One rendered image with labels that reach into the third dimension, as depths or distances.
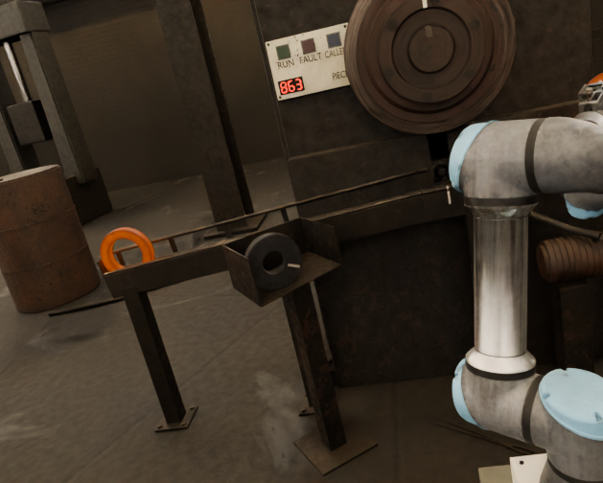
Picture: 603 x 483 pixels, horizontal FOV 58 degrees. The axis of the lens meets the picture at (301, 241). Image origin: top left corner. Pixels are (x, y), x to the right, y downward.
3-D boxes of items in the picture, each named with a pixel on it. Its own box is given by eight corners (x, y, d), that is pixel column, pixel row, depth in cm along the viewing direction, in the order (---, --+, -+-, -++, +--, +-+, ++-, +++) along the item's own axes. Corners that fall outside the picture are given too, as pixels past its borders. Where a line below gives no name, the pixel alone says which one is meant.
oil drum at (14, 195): (46, 284, 426) (3, 172, 399) (116, 272, 415) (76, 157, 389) (-3, 319, 370) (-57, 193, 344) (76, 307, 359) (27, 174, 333)
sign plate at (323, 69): (279, 100, 178) (266, 42, 172) (358, 82, 173) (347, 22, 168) (277, 101, 176) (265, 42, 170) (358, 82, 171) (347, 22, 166)
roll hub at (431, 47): (386, 111, 156) (369, 7, 148) (488, 90, 151) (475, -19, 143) (387, 113, 151) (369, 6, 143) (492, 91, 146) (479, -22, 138)
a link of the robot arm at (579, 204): (618, 223, 113) (613, 177, 108) (561, 220, 121) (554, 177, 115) (629, 202, 117) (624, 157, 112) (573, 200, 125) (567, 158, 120)
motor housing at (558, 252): (547, 387, 179) (532, 234, 163) (619, 379, 175) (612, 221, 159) (560, 412, 167) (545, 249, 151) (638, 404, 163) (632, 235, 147)
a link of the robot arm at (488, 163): (528, 460, 89) (533, 117, 79) (446, 429, 100) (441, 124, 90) (557, 429, 97) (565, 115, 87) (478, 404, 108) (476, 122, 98)
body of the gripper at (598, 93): (621, 78, 120) (607, 102, 113) (625, 113, 124) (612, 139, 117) (584, 82, 125) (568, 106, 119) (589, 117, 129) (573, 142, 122)
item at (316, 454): (278, 450, 178) (221, 244, 157) (345, 414, 189) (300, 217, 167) (308, 486, 161) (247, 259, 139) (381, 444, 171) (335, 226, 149)
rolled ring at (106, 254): (138, 222, 183) (142, 219, 187) (90, 238, 187) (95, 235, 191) (159, 272, 189) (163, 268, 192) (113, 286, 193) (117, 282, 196)
